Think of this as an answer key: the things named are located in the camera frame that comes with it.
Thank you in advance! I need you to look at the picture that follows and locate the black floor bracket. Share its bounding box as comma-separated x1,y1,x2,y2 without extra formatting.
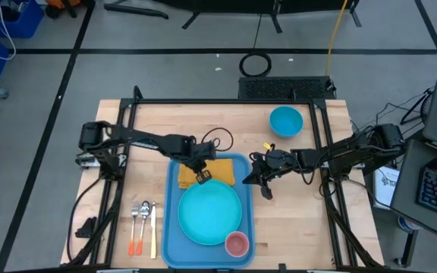
74,216,98,239

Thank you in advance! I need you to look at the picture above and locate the dark grey desk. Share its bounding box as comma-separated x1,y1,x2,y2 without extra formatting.
389,138,437,246

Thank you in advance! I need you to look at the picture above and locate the blue white tape roll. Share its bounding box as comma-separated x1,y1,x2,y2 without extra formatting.
397,215,423,233

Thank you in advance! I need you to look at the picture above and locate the pink plastic cup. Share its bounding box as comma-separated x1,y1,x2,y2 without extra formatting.
224,231,250,259

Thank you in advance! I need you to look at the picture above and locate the orange and black tool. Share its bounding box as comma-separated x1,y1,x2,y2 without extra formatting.
45,0,93,19

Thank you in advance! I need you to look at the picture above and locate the teal round plate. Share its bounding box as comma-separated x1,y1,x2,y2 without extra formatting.
177,179,244,246

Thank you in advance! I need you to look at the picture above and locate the black power cable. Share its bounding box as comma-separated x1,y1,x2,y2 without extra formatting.
66,176,104,263

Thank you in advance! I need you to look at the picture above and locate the yellow cloth napkin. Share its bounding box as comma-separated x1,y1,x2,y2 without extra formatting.
178,158,237,190

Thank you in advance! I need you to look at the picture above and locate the black partition stand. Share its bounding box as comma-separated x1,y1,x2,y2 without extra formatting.
153,0,363,34

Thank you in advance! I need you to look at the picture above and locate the coiled black cable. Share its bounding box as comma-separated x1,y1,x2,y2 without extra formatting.
238,52,273,79

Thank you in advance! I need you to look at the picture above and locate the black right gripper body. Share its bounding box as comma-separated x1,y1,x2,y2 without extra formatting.
251,149,296,201

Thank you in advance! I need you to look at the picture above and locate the yellow cable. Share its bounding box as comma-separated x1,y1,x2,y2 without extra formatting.
325,0,350,77

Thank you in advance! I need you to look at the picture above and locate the large blue storage bin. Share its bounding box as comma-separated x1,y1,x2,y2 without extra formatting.
0,0,46,39

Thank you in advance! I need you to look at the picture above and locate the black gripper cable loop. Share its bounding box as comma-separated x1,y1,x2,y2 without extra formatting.
201,127,235,153

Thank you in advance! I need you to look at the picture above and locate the black perforated case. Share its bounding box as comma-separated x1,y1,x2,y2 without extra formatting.
237,75,336,100

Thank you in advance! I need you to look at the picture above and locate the cream-handled table knife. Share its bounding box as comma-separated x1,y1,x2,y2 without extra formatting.
149,201,158,260

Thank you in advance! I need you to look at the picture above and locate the blue plastic tray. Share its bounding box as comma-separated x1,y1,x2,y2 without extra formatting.
160,152,256,270

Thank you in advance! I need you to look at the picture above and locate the blue plastic bowl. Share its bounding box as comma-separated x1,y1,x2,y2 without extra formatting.
269,105,304,139

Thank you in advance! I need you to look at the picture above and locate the black bar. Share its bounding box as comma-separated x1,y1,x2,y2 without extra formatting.
103,2,170,20

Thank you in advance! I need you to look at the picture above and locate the white printed paper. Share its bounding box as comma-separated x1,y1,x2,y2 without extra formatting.
372,165,401,210

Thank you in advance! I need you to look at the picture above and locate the orange-handled metal spoon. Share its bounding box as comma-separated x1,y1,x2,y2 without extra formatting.
135,200,151,256

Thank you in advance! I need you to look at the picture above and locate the orange-handled metal fork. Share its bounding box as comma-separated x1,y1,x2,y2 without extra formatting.
127,203,140,256

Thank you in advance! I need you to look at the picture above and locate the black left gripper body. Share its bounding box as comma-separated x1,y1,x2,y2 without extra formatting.
187,140,219,186

